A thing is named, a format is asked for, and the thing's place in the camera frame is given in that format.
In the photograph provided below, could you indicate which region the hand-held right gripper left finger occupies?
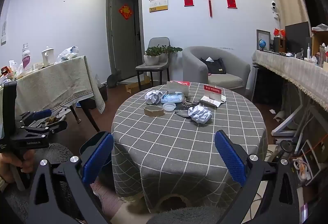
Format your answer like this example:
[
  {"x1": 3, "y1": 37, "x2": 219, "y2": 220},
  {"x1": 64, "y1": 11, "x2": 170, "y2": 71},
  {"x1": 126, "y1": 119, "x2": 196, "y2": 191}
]
[{"x1": 27, "y1": 132, "x2": 114, "y2": 224}]

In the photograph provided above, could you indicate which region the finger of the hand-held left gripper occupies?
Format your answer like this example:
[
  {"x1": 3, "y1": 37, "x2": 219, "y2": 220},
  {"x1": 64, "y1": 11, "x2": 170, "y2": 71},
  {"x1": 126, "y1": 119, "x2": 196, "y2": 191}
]
[
  {"x1": 16, "y1": 109, "x2": 53, "y2": 126},
  {"x1": 15, "y1": 121, "x2": 68, "y2": 137}
]

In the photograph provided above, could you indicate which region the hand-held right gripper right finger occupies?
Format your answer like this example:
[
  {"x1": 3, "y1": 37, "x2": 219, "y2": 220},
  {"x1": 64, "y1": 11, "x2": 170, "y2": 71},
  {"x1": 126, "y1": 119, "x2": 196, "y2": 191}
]
[{"x1": 214, "y1": 130, "x2": 300, "y2": 224}]

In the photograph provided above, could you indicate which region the dark blue trash bin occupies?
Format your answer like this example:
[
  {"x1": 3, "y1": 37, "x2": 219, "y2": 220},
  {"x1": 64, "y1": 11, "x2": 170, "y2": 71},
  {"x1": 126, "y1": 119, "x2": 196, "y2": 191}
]
[{"x1": 79, "y1": 131, "x2": 114, "y2": 183}]

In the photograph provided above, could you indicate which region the white paper ball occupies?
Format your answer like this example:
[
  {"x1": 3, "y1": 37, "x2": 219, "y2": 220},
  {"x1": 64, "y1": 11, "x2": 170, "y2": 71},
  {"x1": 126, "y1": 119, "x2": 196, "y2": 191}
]
[
  {"x1": 145, "y1": 89, "x2": 163, "y2": 106},
  {"x1": 188, "y1": 105, "x2": 213, "y2": 124}
]

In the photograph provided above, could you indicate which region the white paper tissue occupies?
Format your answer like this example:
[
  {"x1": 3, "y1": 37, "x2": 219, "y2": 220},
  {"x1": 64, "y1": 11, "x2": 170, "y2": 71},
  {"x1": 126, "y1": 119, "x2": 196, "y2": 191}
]
[{"x1": 200, "y1": 95, "x2": 226, "y2": 108}]

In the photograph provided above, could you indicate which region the dark printed wrapper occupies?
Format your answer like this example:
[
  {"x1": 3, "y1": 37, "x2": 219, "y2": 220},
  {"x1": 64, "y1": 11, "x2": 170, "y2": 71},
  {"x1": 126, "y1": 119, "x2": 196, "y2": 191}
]
[{"x1": 175, "y1": 101, "x2": 200, "y2": 112}]

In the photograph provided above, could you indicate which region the brown tape roll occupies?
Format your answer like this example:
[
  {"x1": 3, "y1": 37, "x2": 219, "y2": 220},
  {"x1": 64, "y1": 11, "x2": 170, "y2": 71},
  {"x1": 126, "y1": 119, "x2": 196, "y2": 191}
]
[{"x1": 143, "y1": 105, "x2": 165, "y2": 117}]

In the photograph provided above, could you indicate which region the blue face mask pack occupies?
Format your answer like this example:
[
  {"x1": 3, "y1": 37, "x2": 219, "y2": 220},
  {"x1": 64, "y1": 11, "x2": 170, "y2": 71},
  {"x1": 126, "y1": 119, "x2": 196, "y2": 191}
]
[{"x1": 161, "y1": 92, "x2": 186, "y2": 104}]

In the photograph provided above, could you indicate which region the person's left hand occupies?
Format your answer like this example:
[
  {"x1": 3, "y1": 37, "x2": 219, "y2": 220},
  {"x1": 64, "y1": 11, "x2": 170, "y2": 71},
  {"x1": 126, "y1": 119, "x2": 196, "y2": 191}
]
[{"x1": 0, "y1": 148, "x2": 35, "y2": 184}]

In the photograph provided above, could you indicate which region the beige patterned tablecloth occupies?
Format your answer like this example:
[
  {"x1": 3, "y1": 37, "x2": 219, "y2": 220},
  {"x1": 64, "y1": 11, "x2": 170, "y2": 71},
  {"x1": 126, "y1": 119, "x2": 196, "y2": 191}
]
[{"x1": 0, "y1": 55, "x2": 106, "y2": 135}]

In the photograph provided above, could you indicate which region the small clear plastic bag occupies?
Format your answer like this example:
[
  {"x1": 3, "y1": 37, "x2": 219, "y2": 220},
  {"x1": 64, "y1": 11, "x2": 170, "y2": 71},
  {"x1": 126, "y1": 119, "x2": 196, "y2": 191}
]
[{"x1": 9, "y1": 60, "x2": 25, "y2": 77}]

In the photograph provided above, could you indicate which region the grey checked tablecloth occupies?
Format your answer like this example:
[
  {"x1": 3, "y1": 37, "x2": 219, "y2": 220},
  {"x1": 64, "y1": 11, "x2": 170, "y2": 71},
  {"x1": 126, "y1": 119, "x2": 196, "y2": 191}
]
[{"x1": 111, "y1": 82, "x2": 268, "y2": 211}]

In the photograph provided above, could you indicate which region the clear plastic bottle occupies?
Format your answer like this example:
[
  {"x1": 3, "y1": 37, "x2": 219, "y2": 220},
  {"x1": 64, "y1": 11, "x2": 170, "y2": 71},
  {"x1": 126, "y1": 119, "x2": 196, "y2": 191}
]
[{"x1": 22, "y1": 43, "x2": 32, "y2": 70}]

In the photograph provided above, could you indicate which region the white kettle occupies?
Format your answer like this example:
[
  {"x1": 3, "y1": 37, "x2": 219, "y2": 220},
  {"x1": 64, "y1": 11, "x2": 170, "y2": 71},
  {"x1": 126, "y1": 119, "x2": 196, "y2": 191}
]
[{"x1": 41, "y1": 46, "x2": 55, "y2": 65}]

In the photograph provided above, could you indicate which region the small black bin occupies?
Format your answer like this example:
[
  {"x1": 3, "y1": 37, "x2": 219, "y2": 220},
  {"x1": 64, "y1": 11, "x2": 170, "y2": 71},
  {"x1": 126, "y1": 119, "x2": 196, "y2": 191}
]
[{"x1": 99, "y1": 84, "x2": 108, "y2": 101}]

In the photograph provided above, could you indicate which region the large white plastic bag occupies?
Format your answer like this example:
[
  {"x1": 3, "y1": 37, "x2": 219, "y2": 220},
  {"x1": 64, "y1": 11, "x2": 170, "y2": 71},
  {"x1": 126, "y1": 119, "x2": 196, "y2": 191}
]
[{"x1": 55, "y1": 46, "x2": 79, "y2": 63}]

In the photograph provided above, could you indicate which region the flat cardboard box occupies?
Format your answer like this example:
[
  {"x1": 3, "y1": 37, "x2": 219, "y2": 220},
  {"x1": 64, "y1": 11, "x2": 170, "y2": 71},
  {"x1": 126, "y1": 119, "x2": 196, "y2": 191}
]
[{"x1": 125, "y1": 78, "x2": 151, "y2": 94}]

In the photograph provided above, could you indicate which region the black handbag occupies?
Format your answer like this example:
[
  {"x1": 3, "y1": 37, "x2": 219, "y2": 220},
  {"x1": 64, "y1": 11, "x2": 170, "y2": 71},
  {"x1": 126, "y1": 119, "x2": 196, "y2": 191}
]
[{"x1": 200, "y1": 57, "x2": 227, "y2": 75}]

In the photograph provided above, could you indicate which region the grey armchair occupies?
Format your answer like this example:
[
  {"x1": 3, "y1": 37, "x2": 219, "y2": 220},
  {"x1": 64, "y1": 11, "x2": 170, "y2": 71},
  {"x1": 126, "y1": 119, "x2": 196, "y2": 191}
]
[{"x1": 182, "y1": 46, "x2": 251, "y2": 90}]

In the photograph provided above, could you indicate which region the grey green door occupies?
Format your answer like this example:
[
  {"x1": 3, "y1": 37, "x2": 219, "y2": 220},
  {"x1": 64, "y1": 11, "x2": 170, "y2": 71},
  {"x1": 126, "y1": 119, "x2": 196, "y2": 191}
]
[{"x1": 106, "y1": 0, "x2": 144, "y2": 84}]

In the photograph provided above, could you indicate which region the beige lace desk cloth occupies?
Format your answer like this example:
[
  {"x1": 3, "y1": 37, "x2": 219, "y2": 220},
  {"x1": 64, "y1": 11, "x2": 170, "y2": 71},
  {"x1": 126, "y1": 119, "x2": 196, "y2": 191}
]
[{"x1": 252, "y1": 50, "x2": 328, "y2": 110}]

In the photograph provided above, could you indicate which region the potted plant white pot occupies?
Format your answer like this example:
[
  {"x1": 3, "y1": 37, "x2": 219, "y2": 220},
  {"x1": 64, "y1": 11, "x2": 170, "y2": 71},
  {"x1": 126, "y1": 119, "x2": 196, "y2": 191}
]
[
  {"x1": 143, "y1": 45, "x2": 167, "y2": 66},
  {"x1": 160, "y1": 45, "x2": 183, "y2": 63}
]

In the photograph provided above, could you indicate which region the dark wooden speaker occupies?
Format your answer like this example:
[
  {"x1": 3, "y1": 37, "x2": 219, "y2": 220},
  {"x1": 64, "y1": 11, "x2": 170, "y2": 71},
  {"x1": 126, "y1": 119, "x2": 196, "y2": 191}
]
[{"x1": 273, "y1": 37, "x2": 285, "y2": 53}]

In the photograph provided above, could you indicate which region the grey dining chair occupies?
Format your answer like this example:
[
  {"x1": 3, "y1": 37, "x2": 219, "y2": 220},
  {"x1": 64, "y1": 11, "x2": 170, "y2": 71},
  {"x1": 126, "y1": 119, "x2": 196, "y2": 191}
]
[{"x1": 135, "y1": 37, "x2": 171, "y2": 91}]

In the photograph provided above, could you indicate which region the red diamond door decoration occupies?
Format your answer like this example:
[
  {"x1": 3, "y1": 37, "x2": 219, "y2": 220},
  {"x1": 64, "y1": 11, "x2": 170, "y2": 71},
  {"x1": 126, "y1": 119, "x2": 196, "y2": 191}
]
[{"x1": 118, "y1": 4, "x2": 133, "y2": 21}]

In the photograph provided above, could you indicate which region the black monitor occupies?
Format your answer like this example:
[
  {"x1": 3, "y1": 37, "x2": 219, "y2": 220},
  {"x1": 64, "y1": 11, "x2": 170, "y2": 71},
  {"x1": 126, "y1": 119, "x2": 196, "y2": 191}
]
[{"x1": 285, "y1": 21, "x2": 312, "y2": 53}]

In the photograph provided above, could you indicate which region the brown cardboard box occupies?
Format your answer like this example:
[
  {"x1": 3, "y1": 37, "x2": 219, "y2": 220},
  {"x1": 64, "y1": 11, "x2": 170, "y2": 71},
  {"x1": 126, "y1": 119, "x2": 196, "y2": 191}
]
[{"x1": 311, "y1": 24, "x2": 328, "y2": 65}]

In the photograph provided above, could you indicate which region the white desk frame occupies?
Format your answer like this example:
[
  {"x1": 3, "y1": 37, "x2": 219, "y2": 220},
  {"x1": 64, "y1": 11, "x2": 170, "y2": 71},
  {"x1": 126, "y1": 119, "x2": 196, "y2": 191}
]
[{"x1": 272, "y1": 101, "x2": 308, "y2": 137}]

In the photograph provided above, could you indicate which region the white wall chart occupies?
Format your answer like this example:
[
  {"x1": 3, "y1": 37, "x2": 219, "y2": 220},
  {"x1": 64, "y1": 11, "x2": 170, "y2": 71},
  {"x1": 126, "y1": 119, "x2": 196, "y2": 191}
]
[{"x1": 1, "y1": 20, "x2": 8, "y2": 46}]

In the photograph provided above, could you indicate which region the white cable box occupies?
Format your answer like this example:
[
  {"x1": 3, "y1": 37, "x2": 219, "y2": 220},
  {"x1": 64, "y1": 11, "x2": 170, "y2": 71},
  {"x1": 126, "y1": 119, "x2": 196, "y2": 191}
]
[{"x1": 298, "y1": 140, "x2": 322, "y2": 178}]

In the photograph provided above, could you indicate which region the grey picture frame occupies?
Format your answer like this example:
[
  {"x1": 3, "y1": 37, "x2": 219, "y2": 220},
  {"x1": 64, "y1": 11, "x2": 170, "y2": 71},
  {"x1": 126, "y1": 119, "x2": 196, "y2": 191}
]
[{"x1": 256, "y1": 29, "x2": 271, "y2": 51}]

